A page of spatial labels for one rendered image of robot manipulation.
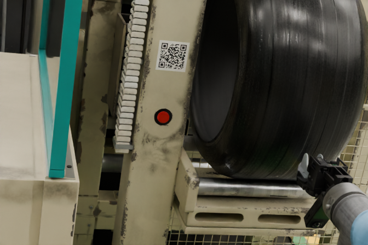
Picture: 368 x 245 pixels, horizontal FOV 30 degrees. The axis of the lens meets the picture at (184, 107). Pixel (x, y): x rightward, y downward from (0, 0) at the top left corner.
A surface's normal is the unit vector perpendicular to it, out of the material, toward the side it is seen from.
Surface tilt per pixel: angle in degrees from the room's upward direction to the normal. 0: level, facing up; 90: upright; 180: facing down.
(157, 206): 90
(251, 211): 90
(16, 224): 90
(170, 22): 90
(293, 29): 57
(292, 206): 0
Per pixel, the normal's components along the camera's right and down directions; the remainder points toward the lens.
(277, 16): 0.00, -0.31
